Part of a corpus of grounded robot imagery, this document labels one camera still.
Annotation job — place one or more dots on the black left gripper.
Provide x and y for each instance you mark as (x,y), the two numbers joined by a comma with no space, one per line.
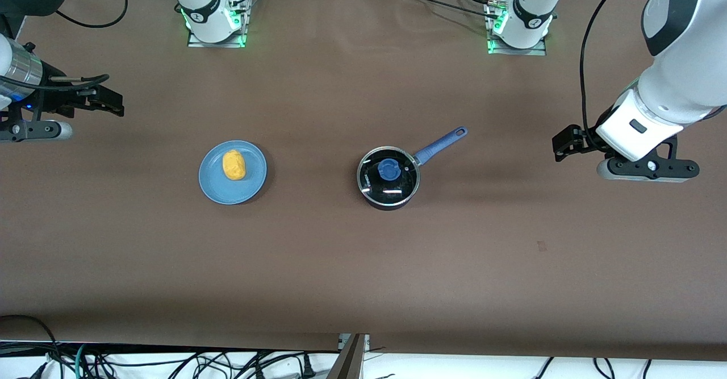
(580,140)

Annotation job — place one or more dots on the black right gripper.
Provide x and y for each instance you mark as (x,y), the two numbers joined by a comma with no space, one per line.
(57,97)

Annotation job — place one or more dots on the yellow potato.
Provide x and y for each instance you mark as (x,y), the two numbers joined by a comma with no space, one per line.
(234,165)

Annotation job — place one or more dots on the glass lid with blue knob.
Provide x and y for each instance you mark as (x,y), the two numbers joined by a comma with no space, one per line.
(389,174)

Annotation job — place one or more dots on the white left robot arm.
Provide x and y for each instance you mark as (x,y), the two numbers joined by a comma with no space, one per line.
(681,83)

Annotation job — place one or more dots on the blue round plate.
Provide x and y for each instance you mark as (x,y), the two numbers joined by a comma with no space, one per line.
(216,188)

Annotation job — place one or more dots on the brown table cover sheet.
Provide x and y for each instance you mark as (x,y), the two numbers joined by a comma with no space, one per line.
(341,254)

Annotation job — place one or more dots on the brown table leg beam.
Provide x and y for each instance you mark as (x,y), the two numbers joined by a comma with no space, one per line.
(347,362)

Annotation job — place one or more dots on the black power plug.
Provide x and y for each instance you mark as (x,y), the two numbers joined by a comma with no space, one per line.
(307,366)

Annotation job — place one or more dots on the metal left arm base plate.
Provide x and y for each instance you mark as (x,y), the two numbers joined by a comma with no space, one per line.
(531,51)

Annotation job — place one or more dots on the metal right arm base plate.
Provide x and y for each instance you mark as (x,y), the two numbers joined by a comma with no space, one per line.
(196,42)

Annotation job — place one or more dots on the white metal edge bracket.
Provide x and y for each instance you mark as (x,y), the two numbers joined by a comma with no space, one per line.
(363,342)

